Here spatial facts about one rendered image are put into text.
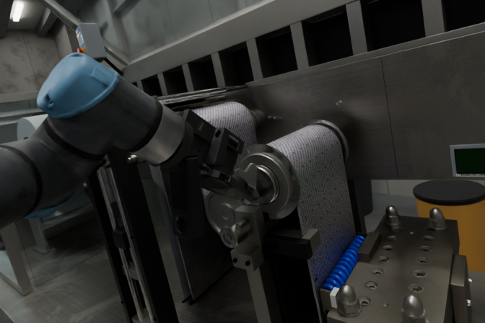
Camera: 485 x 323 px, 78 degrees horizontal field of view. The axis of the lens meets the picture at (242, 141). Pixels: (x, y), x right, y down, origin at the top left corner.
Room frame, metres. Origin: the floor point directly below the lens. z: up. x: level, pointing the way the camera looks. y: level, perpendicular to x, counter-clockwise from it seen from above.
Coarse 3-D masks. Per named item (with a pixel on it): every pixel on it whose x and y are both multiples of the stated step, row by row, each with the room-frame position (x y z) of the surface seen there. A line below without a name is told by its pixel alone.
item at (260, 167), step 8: (264, 168) 0.52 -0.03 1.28; (264, 176) 0.52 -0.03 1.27; (272, 176) 0.51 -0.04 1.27; (256, 184) 0.53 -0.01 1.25; (264, 184) 0.52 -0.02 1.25; (272, 184) 0.51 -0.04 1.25; (264, 192) 0.52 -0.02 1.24; (272, 192) 0.51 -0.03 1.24; (256, 200) 0.53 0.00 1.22; (264, 200) 0.52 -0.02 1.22; (272, 200) 0.51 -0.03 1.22
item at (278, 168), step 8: (248, 160) 0.55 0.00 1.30; (256, 160) 0.54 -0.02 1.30; (264, 160) 0.53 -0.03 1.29; (272, 160) 0.52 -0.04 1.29; (240, 168) 0.56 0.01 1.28; (272, 168) 0.52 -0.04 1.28; (280, 168) 0.51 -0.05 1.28; (280, 176) 0.51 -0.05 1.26; (288, 176) 0.51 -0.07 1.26; (280, 184) 0.51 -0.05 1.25; (288, 184) 0.50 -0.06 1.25; (280, 192) 0.51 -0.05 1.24; (288, 192) 0.50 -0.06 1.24; (280, 200) 0.52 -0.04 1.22; (288, 200) 0.51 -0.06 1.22; (264, 208) 0.54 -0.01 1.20; (272, 208) 0.53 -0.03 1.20; (280, 208) 0.52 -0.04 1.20
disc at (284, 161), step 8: (256, 144) 0.54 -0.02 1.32; (264, 144) 0.53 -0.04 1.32; (248, 152) 0.56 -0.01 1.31; (256, 152) 0.54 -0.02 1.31; (264, 152) 0.53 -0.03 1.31; (272, 152) 0.52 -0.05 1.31; (280, 152) 0.51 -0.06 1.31; (240, 160) 0.57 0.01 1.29; (280, 160) 0.51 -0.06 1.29; (288, 160) 0.51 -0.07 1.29; (288, 168) 0.51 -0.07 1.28; (296, 176) 0.50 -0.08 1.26; (296, 184) 0.50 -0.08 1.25; (296, 192) 0.50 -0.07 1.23; (296, 200) 0.50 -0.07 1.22; (288, 208) 0.52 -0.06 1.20; (264, 216) 0.55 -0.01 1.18; (272, 216) 0.54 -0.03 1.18; (280, 216) 0.53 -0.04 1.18
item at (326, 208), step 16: (336, 176) 0.65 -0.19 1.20; (320, 192) 0.58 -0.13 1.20; (336, 192) 0.63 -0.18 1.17; (304, 208) 0.52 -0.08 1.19; (320, 208) 0.57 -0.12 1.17; (336, 208) 0.62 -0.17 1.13; (304, 224) 0.51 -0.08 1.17; (320, 224) 0.56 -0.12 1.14; (336, 224) 0.61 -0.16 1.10; (352, 224) 0.68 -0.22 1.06; (320, 240) 0.55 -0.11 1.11; (336, 240) 0.60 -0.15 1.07; (320, 256) 0.54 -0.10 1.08; (336, 256) 0.59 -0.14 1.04; (320, 272) 0.53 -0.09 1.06
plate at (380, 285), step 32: (384, 224) 0.70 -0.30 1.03; (416, 224) 0.67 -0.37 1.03; (448, 224) 0.64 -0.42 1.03; (384, 256) 0.58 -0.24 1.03; (416, 256) 0.55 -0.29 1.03; (448, 256) 0.53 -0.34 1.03; (384, 288) 0.48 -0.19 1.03; (416, 288) 0.47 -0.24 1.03; (448, 288) 0.46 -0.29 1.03; (352, 320) 0.43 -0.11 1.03; (384, 320) 0.42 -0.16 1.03; (448, 320) 0.42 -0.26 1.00
